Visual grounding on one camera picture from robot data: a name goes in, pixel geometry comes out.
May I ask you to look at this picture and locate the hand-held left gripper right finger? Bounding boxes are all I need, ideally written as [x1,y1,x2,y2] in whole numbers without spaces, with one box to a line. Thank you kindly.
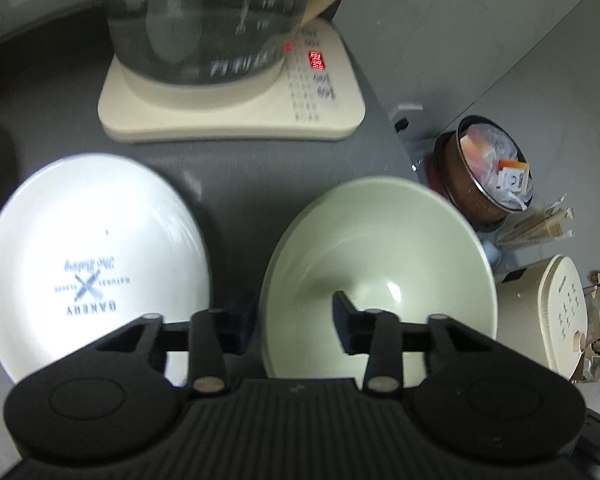
[332,291,496,395]

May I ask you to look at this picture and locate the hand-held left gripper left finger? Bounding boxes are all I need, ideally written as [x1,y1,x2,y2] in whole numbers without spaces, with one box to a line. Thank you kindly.
[96,292,258,395]

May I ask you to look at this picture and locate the pale green ceramic bowl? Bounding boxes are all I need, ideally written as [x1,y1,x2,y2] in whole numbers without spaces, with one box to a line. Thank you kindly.
[259,176,498,386]

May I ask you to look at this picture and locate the white printed plate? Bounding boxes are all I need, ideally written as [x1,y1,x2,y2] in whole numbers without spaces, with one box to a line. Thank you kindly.
[0,152,213,386]

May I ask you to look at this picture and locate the cream rice cooker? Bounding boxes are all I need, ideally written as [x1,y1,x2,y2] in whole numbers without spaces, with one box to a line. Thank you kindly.
[495,254,591,383]

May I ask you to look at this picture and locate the brown trash bin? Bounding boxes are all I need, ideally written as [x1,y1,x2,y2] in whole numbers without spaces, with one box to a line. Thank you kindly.
[432,115,536,233]

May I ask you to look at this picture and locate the cream kettle base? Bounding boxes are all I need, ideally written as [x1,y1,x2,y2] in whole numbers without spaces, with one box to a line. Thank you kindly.
[97,17,367,143]

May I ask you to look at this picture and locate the folded cardboard pieces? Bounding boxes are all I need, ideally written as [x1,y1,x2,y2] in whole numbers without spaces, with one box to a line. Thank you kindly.
[497,195,576,251]

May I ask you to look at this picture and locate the orange white packet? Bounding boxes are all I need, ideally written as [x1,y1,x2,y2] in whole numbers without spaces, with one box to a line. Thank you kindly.
[497,159,530,197]

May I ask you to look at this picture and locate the glass electric kettle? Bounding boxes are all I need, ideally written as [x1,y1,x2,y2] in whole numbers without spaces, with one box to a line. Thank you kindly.
[102,0,371,93]

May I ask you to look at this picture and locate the white wall socket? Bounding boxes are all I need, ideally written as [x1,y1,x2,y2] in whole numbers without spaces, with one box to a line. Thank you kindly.
[392,104,426,133]

